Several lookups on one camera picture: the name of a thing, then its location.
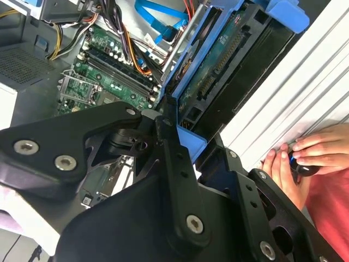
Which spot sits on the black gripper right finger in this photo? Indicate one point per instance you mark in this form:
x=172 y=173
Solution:
x=251 y=196

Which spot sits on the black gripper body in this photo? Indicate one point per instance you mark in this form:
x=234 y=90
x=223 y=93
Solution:
x=122 y=232

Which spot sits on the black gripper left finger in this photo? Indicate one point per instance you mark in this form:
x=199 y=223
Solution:
x=54 y=131

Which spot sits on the hard disk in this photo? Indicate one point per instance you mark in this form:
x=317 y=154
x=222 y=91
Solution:
x=245 y=76

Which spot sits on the person's left hand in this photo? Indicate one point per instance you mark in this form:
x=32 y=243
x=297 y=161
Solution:
x=283 y=174

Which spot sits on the person's right hand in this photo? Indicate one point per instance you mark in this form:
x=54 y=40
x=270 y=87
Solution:
x=327 y=150

